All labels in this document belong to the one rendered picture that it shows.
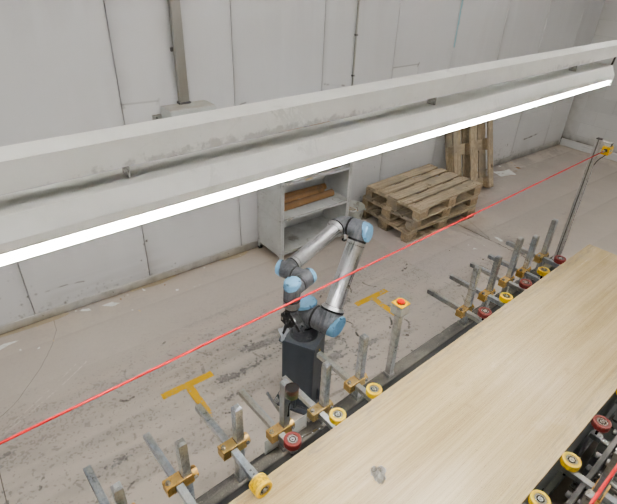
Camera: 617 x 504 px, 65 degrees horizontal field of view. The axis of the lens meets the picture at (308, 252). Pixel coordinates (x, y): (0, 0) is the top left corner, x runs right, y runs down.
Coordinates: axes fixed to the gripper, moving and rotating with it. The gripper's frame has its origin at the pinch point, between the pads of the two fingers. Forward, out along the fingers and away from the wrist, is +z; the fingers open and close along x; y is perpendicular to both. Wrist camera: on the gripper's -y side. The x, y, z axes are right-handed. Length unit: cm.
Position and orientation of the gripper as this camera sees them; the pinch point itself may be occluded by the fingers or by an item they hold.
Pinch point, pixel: (293, 337)
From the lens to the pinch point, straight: 269.3
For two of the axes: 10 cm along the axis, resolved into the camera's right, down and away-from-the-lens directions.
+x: -8.0, 2.9, -5.3
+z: -0.3, 8.5, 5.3
